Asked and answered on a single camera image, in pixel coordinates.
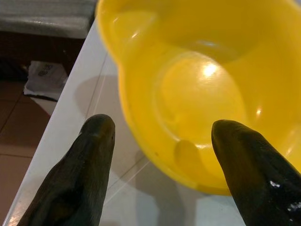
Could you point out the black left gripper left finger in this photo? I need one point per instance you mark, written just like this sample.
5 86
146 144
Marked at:
80 174

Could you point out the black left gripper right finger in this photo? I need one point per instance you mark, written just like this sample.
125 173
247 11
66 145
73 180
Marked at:
258 174

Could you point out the yellow plastic bowl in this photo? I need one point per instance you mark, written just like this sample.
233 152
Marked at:
197 77

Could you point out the white crumpled paper bag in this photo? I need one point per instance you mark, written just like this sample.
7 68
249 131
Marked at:
44 77

